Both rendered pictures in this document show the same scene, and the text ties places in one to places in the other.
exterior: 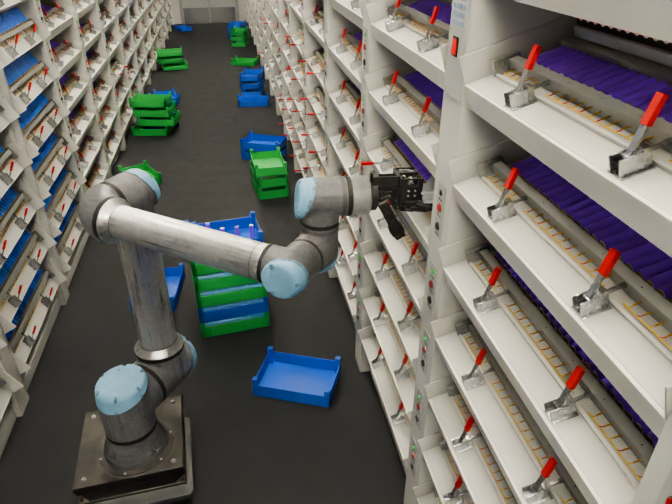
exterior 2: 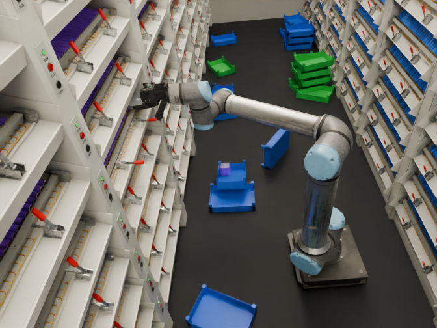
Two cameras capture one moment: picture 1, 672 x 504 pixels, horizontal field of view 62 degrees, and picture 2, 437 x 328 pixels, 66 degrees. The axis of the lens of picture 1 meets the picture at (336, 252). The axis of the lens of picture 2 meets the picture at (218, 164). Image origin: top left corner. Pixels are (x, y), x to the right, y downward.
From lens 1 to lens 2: 2.38 m
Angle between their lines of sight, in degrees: 106
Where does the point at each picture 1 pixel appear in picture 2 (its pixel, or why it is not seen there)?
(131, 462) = not seen: hidden behind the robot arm
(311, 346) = not seen: outside the picture
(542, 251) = (150, 28)
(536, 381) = (162, 58)
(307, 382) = (215, 317)
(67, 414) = (396, 315)
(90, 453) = (348, 245)
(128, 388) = not seen: hidden behind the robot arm
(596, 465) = (166, 46)
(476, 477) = (172, 125)
